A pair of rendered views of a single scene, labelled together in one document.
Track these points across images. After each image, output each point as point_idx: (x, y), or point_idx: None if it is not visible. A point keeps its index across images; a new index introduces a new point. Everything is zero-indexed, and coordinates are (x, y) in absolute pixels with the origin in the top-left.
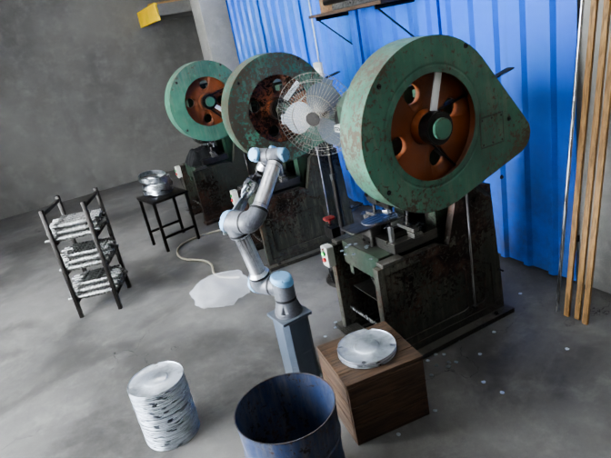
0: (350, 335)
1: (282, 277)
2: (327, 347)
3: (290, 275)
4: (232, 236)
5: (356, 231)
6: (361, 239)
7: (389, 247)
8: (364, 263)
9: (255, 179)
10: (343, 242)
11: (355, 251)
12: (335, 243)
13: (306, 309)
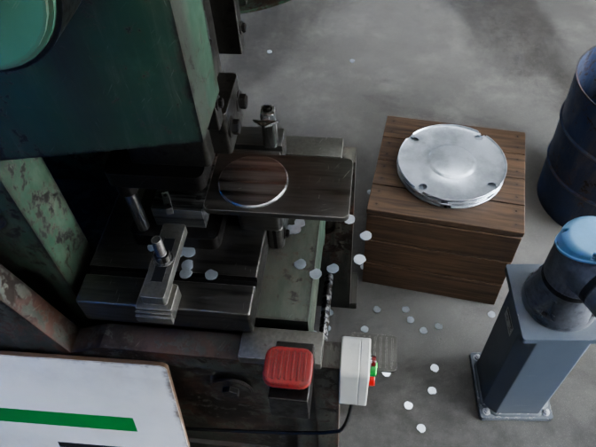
0: (458, 198)
1: (595, 225)
2: (505, 216)
3: (567, 225)
4: None
5: (333, 164)
6: (265, 275)
7: (283, 152)
8: (320, 245)
9: None
10: (309, 315)
11: (316, 262)
12: (324, 338)
13: (513, 278)
